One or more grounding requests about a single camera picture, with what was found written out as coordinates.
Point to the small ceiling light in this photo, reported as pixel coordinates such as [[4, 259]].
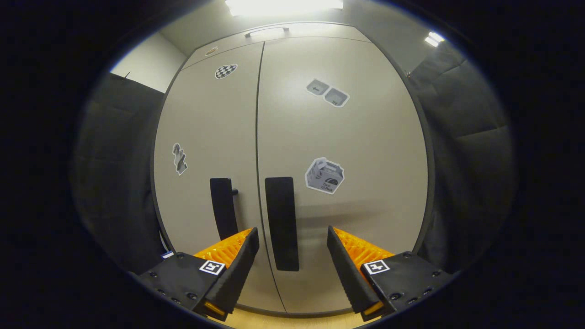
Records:
[[434, 39]]

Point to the cabinet door with checkered sticker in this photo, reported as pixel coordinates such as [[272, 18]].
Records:
[[201, 128]]

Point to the grey double-door shoe cabinet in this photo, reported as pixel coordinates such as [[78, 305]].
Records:
[[430, 183]]

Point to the large ceiling light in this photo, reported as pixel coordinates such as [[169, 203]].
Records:
[[283, 6]]

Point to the grey cabinet drawer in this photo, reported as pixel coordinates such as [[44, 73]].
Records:
[[311, 32]]

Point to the black backdrop cloth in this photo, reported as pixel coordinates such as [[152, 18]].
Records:
[[114, 160]]

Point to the blue book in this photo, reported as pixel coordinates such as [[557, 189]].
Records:
[[167, 254]]

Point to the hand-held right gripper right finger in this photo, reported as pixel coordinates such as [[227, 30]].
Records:
[[349, 274]]

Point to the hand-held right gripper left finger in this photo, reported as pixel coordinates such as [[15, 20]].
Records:
[[240, 269]]

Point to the cabinet door with box sticker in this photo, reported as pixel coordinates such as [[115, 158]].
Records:
[[365, 151]]

